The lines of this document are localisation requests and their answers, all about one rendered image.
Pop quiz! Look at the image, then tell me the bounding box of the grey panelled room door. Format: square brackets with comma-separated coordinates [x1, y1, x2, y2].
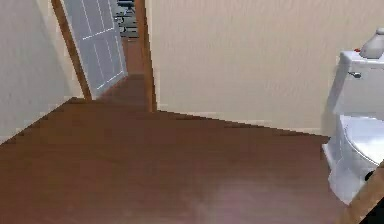
[62, 0, 129, 99]

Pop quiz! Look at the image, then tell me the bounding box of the white toilet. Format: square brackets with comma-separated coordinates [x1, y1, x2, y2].
[321, 49, 384, 205]

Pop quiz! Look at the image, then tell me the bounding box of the white spray bottle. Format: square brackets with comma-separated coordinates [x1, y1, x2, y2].
[359, 27, 384, 60]

